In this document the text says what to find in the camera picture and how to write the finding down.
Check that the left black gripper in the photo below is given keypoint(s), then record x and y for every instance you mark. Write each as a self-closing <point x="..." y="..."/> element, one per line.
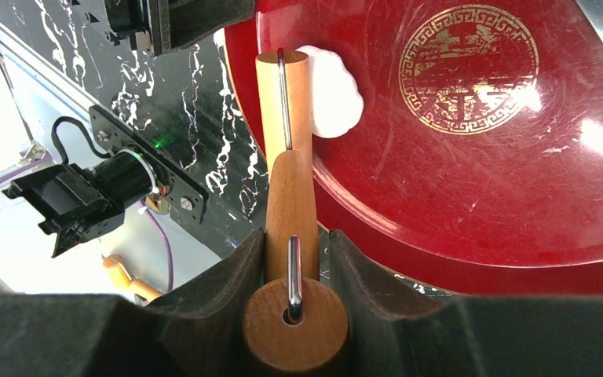
<point x="161" y="27"/>

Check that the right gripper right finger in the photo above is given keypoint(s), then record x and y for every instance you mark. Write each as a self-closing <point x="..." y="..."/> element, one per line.
<point x="394" y="330"/>

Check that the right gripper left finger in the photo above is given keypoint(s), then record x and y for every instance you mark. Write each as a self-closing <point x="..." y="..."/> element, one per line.
<point x="198" y="325"/>

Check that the wooden double-ended pastry roller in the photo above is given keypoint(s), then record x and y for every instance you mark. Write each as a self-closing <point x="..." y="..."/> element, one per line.
<point x="293" y="325"/>

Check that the white dough lump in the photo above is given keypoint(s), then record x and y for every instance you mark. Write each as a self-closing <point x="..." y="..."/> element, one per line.
<point x="337" y="105"/>

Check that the red round lacquer plate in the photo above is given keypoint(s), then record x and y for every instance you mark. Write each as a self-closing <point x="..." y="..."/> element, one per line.
<point x="477" y="163"/>

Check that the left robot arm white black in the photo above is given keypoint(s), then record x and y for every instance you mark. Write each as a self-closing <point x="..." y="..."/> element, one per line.
<point x="165" y="121"/>

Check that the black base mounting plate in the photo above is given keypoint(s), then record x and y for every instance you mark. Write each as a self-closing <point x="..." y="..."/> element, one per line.
<point x="174" y="193"/>

